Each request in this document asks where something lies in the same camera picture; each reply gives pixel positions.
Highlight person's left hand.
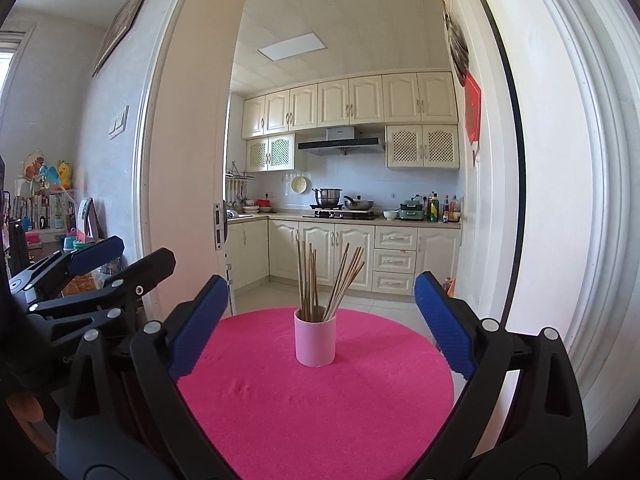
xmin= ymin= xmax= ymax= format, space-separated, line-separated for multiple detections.
xmin=6 ymin=390 xmax=42 ymax=425

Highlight framed wall picture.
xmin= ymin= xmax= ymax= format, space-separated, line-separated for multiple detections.
xmin=91 ymin=0 xmax=166 ymax=78

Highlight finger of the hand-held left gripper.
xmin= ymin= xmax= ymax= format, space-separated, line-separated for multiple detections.
xmin=9 ymin=235 xmax=126 ymax=310
xmin=27 ymin=247 xmax=177 ymax=345

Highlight shelf of books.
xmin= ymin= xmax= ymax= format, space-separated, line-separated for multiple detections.
xmin=10 ymin=190 xmax=76 ymax=233

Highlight white ceiling light panel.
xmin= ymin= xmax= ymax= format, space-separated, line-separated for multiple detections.
xmin=257 ymin=34 xmax=328 ymax=61

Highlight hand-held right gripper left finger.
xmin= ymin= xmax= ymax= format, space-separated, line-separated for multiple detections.
xmin=55 ymin=274 xmax=241 ymax=480

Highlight pink round table cover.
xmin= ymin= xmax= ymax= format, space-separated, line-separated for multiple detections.
xmin=172 ymin=306 xmax=455 ymax=480

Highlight orange snack bag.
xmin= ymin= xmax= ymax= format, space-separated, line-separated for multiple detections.
xmin=65 ymin=272 xmax=103 ymax=296

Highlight round dark wall decoration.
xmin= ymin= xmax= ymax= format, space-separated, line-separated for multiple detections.
xmin=444 ymin=10 xmax=470 ymax=73

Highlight hanging utensil rack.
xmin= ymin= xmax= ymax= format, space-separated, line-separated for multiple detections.
xmin=225 ymin=161 xmax=253 ymax=206

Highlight arched lattice door cabinet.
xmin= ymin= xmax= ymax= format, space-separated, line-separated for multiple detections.
xmin=245 ymin=133 xmax=296 ymax=173

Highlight steel cooking pot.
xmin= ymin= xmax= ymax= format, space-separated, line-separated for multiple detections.
xmin=312 ymin=187 xmax=344 ymax=207

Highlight cream upper kitchen cabinets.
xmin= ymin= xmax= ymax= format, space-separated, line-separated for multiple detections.
xmin=241 ymin=71 xmax=459 ymax=140

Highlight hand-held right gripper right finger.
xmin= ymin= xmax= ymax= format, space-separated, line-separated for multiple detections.
xmin=407 ymin=270 xmax=586 ymax=480

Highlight white door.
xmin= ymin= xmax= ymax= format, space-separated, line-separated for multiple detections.
xmin=437 ymin=0 xmax=506 ymax=326

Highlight black door frame strip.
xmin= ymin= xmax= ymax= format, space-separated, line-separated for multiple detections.
xmin=470 ymin=0 xmax=526 ymax=331

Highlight pink cup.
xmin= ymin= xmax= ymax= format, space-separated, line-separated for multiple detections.
xmin=293 ymin=307 xmax=337 ymax=367

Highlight cream lower kitchen cabinets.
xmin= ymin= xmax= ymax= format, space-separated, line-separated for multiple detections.
xmin=225 ymin=217 xmax=462 ymax=297

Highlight green electric cooker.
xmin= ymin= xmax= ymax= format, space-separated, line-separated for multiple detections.
xmin=398 ymin=199 xmax=427 ymax=222

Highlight steel range hood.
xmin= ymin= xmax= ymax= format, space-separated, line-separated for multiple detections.
xmin=298 ymin=126 xmax=386 ymax=155

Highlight lattice door wall cabinet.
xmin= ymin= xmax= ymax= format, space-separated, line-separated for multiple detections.
xmin=385 ymin=124 xmax=461 ymax=169

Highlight living room window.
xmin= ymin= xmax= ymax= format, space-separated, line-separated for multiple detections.
xmin=0 ymin=22 xmax=37 ymax=126

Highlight pile of wooden chopsticks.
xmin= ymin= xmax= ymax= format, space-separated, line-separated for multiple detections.
xmin=296 ymin=240 xmax=366 ymax=322

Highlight cream cabinet drawer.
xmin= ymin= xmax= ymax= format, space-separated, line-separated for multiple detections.
xmin=373 ymin=271 xmax=416 ymax=293
xmin=374 ymin=249 xmax=417 ymax=272
xmin=375 ymin=226 xmax=418 ymax=250

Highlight red paper wall hanging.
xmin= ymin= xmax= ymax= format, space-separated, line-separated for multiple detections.
xmin=462 ymin=71 xmax=482 ymax=153

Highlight gas stove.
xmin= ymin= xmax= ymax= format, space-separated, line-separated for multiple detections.
xmin=302 ymin=205 xmax=381 ymax=221

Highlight blue plush toy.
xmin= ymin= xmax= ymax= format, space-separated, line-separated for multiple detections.
xmin=20 ymin=150 xmax=61 ymax=191

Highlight white light switch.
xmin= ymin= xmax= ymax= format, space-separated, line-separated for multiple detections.
xmin=109 ymin=105 xmax=130 ymax=140

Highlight cream kitchen cabinets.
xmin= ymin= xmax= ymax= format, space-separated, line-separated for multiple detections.
xmin=225 ymin=217 xmax=462 ymax=297
xmin=241 ymin=71 xmax=459 ymax=140

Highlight beige kitchen countertop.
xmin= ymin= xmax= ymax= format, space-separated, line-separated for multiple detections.
xmin=227 ymin=212 xmax=462 ymax=230

